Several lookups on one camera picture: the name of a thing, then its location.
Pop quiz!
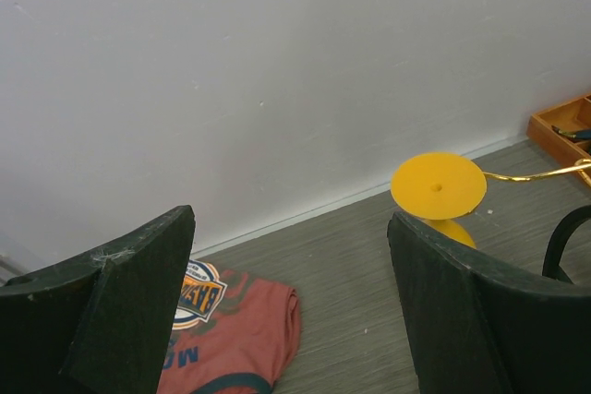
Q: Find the orange wine glass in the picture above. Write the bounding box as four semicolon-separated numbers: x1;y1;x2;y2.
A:
390;152;488;248

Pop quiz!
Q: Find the rolled green patterned tie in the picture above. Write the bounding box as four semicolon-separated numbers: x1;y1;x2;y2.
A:
551;125;591;141

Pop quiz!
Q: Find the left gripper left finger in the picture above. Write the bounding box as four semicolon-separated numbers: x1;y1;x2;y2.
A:
1;205;195;393

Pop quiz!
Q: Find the red folded t-shirt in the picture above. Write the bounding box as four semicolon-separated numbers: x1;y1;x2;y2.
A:
157;260;302;393

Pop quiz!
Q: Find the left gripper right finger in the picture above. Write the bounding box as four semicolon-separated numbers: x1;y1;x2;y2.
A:
387;211;590;393

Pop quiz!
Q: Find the wooden compartment tray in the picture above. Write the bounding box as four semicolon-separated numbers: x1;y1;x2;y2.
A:
526;94;590;186

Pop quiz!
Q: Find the gold wire wine glass rack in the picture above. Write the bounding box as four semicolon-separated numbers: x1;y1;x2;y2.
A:
482;158;591;284

